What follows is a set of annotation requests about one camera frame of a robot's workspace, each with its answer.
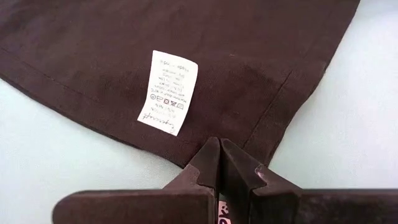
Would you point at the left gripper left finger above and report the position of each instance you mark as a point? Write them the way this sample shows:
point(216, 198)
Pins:
point(174, 205)

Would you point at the green table mat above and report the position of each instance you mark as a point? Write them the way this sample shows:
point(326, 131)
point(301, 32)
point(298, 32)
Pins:
point(62, 161)

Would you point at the black towel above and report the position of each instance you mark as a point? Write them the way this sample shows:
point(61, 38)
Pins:
point(93, 62)

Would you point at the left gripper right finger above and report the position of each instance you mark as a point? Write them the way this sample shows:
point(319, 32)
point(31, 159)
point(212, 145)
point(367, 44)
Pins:
point(280, 205)

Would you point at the white towel care label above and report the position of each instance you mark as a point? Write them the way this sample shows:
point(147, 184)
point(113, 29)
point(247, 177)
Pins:
point(168, 93)

